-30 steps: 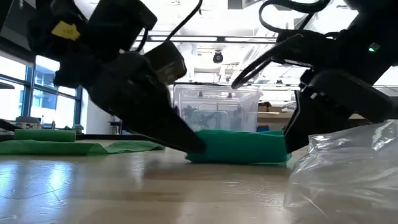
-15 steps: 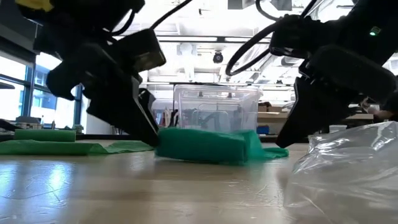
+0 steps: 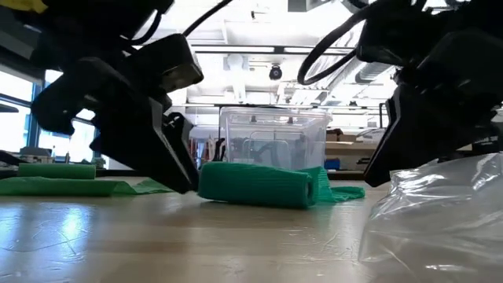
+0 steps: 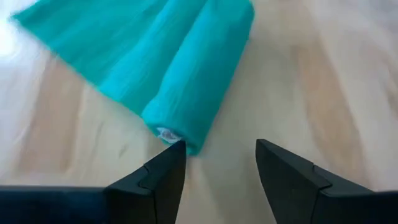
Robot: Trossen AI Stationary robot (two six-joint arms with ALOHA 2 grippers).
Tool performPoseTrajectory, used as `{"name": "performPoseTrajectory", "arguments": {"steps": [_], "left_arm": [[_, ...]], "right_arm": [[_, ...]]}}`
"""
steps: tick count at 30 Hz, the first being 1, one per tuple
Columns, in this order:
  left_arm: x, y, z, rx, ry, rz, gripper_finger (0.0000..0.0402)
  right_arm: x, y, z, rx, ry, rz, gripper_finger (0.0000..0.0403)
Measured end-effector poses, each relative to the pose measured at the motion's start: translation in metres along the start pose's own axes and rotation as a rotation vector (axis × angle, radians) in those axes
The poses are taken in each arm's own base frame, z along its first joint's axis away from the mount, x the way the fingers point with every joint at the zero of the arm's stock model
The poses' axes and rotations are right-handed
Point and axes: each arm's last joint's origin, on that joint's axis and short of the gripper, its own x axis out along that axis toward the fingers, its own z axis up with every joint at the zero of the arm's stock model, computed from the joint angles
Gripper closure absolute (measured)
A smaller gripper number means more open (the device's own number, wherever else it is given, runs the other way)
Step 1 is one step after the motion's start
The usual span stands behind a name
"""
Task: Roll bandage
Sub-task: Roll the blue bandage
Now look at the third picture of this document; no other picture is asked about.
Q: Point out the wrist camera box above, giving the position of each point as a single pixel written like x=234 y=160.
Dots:
x=169 y=63
x=393 y=35

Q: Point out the long ceiling light strip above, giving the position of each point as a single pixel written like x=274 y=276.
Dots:
x=232 y=49

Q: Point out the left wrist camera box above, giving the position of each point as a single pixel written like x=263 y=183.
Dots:
x=169 y=63

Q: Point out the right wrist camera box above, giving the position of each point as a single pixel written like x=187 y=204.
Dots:
x=393 y=35

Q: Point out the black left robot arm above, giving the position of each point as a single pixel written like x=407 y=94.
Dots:
x=78 y=23

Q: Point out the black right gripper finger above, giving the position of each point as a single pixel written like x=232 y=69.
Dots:
x=412 y=129

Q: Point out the large clear plastic bag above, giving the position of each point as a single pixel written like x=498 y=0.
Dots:
x=432 y=220

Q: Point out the black aluminium rig frame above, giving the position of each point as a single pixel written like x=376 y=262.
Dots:
x=346 y=175

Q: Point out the clear plastic storage box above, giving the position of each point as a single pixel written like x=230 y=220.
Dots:
x=275 y=133

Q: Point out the long unrolled green bandage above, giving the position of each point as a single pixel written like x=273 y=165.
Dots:
x=59 y=186

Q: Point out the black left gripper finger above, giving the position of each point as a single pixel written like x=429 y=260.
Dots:
x=182 y=137
x=145 y=149

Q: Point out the black ceiling camera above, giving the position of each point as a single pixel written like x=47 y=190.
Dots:
x=275 y=73

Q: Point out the wooden workbench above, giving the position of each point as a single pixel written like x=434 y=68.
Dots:
x=349 y=148

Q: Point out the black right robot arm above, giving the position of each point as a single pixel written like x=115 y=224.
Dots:
x=471 y=12

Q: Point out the green bandage roll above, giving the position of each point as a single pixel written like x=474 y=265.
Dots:
x=255 y=184

